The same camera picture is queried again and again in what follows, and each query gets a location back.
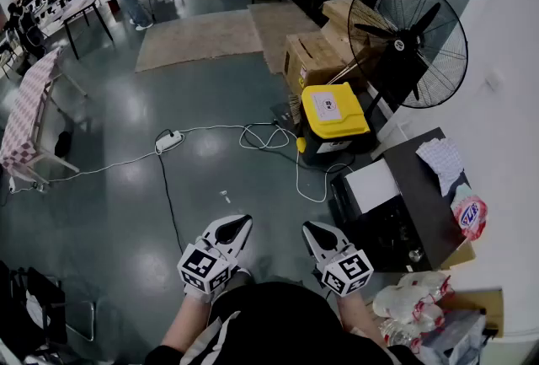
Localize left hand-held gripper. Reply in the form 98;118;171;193
177;214;254;303

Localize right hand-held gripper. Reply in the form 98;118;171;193
302;221;375;298

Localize person's left forearm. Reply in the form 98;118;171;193
162;294;211;354

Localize person's right forearm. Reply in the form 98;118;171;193
336;291;387;348

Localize red and green detergent pouch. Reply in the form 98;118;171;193
450;184;488;242

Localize person's black clothes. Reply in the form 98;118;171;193
145;281;422;365

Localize pack of clear plastic bottles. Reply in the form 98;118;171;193
372;271;455;356

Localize black washing machine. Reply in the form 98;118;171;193
329;126;478;273

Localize white power strip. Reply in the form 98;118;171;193
154;130;185;153

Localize black bin with yellow lid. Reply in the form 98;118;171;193
296;81;378;166

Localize checkered cloth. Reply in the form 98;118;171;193
415;137;467;196

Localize clear plastic box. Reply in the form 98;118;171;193
420;308;492;365

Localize light wooden board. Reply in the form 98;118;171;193
437;287;505;340

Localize large cardboard box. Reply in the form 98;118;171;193
282;30;367;93

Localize small black bag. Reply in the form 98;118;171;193
54;130;73;158

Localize large beige rug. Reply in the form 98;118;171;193
134;8;264;73

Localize large black standing fan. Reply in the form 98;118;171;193
347;0;469;153

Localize narrow beige rug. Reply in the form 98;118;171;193
247;0;321;76

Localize pink checkered tablecloth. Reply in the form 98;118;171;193
0;46;64;174

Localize black-legged desk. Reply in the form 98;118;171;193
40;0;115;61

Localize thin black cable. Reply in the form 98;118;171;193
157;151;186;257

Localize thin white cable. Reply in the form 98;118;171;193
8;148;163;192

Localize wooden table frame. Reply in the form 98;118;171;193
12;72;89;187

